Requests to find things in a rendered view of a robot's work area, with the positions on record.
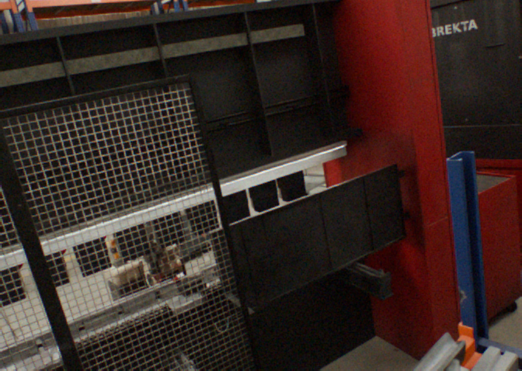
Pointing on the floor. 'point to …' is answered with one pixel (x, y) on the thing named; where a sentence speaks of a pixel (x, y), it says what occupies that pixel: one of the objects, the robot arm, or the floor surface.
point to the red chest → (499, 240)
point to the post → (36, 257)
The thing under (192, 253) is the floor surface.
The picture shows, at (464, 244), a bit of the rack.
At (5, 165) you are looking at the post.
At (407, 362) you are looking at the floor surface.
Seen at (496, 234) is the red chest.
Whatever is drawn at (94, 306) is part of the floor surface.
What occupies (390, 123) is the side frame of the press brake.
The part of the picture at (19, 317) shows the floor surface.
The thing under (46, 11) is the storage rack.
